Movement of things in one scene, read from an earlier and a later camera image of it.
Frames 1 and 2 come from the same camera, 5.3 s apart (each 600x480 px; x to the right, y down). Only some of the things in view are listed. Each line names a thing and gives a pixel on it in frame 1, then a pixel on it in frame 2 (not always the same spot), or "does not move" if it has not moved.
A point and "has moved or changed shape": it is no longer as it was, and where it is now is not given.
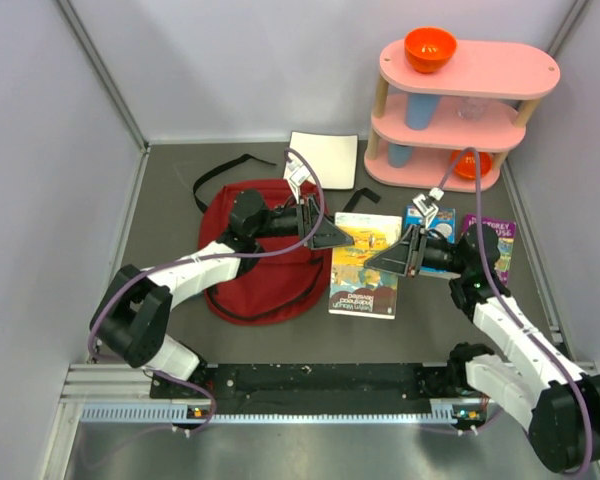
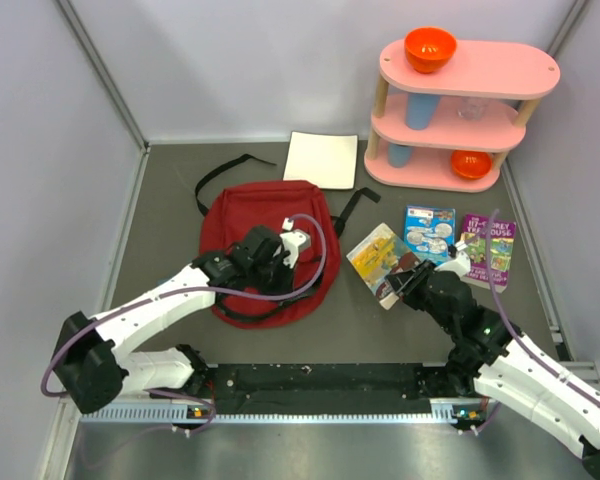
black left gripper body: (306, 221) to (273, 277)
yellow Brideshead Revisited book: (355, 289) has moved or changed shape
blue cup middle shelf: (420, 110) does not move
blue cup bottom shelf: (399, 156) does not move
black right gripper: (405, 257) to (406, 280)
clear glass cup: (472, 108) does not move
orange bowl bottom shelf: (466, 165) does not move
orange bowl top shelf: (429, 49) does not move
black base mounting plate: (314, 388) does not move
